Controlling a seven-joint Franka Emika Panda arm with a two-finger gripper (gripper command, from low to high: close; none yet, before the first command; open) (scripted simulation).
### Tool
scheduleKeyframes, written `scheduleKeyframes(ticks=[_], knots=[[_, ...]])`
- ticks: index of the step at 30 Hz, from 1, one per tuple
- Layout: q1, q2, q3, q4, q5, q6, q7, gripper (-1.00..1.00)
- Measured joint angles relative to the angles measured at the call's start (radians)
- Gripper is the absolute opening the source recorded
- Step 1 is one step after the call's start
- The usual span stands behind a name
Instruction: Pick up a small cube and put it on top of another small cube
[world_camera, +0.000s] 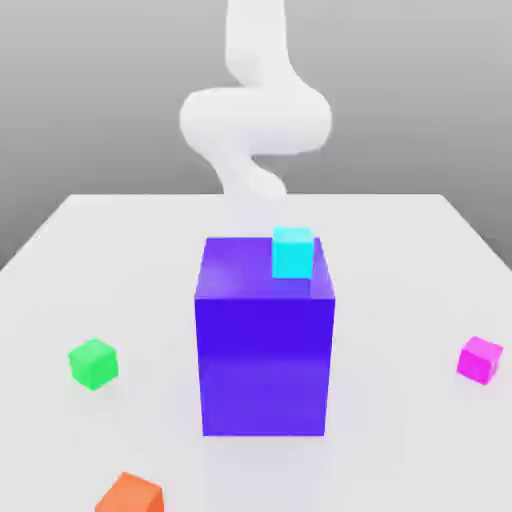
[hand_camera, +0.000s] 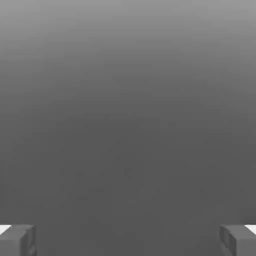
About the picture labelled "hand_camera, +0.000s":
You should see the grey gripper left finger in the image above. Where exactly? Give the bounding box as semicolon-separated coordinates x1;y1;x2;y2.
0;223;38;256

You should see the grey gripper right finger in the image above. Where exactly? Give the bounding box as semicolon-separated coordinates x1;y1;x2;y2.
219;223;256;256

